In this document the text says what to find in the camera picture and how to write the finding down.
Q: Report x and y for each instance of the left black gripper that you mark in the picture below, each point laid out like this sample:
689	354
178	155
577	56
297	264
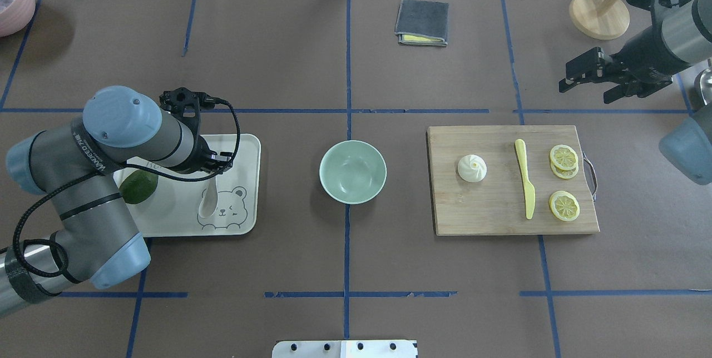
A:
198	161

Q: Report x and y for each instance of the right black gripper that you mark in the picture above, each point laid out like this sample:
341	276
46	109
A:
644	56

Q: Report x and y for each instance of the white steamed bun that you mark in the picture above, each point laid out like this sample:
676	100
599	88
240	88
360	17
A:
472	168

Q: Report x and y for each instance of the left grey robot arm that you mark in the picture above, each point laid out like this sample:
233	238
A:
81	228

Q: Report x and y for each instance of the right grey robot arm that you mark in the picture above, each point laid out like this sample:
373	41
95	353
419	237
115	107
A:
679	37

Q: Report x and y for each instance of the light green bowl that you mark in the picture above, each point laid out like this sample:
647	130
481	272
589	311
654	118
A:
353	172

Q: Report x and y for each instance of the pink bowl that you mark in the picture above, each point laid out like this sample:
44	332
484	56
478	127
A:
16	15

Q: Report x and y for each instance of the beige bear serving tray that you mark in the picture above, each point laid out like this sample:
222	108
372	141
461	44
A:
173	209

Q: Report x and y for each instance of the wooden mug tree stand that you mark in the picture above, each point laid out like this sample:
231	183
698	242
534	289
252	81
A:
600	19

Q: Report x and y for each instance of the green avocado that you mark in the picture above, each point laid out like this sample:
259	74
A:
138	186

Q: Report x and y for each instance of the upper lemon slice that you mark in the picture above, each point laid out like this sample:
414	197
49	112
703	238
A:
564	157

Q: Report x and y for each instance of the lemon slice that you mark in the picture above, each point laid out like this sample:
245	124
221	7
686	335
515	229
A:
564	174
564	157
564	206

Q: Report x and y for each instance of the metal scoop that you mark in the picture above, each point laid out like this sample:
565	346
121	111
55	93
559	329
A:
702	89

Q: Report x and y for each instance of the middle lemon slice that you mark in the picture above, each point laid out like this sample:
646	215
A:
564	174

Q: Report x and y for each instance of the yellow plastic knife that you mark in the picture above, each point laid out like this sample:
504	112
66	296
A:
529	191

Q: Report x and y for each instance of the lower lemon slice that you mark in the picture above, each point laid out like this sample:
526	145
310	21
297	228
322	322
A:
564	206

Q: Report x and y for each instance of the wooden cutting board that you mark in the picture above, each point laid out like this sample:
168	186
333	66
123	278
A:
496	206

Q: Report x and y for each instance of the grey folded cloth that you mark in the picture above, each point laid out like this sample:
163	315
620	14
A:
422	23

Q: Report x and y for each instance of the white mounting plate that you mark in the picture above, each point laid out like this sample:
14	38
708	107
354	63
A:
346	348

